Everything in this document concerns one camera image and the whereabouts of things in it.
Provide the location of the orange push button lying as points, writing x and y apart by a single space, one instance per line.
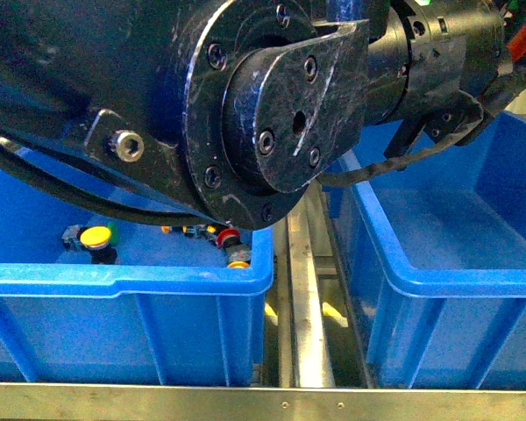
191 231

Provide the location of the yellow mushroom push button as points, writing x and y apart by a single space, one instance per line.
96 240

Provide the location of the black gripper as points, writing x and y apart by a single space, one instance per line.
431 52

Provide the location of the yellow push button at corner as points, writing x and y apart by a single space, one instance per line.
239 264

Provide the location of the right blue plastic bin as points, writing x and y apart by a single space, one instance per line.
435 265

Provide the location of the left blue plastic bin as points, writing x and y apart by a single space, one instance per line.
170 311

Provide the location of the blue plastic bin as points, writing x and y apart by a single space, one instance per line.
435 265
170 311

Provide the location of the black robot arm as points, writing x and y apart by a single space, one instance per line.
174 112

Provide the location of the green push button lying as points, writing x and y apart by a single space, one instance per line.
70 238

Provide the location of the front metal shelf bar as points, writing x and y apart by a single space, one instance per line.
101 402

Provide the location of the metal centre rail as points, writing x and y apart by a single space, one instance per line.
312 363

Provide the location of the red push button lying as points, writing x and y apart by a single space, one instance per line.
229 239

